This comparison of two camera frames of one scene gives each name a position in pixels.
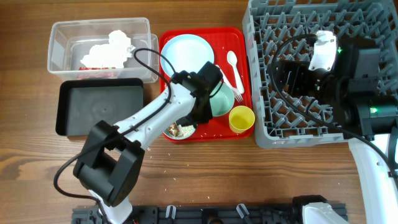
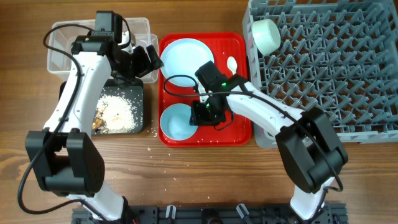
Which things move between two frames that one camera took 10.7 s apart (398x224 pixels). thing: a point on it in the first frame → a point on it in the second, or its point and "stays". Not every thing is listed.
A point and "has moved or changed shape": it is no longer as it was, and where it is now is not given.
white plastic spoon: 232,59 has moved or changed shape
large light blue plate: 187,53 stays
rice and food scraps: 176,130 → 114,114
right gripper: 288,78 → 199,115
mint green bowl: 221,99 has moved or changed shape
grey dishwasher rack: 285,30 stays
